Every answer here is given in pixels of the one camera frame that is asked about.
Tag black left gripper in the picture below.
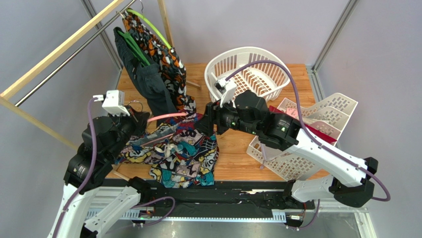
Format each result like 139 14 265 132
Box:
106 104 151 160

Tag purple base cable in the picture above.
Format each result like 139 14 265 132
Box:
285 199 321 231
132 197 177 227

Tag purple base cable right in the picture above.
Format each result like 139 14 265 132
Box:
285 199 321 231

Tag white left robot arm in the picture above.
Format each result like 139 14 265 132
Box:
48 106 150 238

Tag aluminium frame post right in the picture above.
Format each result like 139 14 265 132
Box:
312 0 360 73

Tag white plastic laundry basket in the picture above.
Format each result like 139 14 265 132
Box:
204 46 290 103

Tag pink sticky note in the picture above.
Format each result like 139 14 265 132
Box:
286 108 299 119

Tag orange camouflage print shorts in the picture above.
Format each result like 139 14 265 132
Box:
123 8 195 111

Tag dark grey shorts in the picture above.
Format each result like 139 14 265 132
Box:
113 27 178 117

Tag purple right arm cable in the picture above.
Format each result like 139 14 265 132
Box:
224 60 391 203

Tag colourful comic print shorts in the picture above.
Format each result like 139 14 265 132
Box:
115 113 219 188

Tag light green clothes hanger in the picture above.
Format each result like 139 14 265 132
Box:
127 9 172 49

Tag metal hanging rod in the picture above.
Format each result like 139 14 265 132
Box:
0 0 135 107

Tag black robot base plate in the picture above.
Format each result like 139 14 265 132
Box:
139 180 316 218

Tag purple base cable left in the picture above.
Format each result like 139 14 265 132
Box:
132 197 177 227

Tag white tiered file organizer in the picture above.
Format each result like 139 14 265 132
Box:
247 93 358 180

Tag white slotted cable duct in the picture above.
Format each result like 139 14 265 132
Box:
119 209 287 223

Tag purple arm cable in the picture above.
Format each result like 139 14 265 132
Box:
51 95 103 238
224 60 391 203

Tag red plastic folder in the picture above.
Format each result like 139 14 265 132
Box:
268 105 338 146

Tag aluminium frame post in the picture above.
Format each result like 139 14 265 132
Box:
80 0 122 72
312 0 360 73

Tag pink clothes hanger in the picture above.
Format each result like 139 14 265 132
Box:
123 101 177 151

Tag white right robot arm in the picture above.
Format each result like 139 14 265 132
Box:
194 90 378 208

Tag wooden clothes rack frame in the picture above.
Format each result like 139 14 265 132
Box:
0 0 202 181

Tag aluminium frame post left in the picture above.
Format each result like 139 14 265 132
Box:
80 0 122 72

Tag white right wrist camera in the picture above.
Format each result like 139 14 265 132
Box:
214 77 237 108

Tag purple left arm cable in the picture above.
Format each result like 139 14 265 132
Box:
51 95 103 238

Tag dark green clothes hanger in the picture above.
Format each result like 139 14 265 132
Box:
117 30 151 66

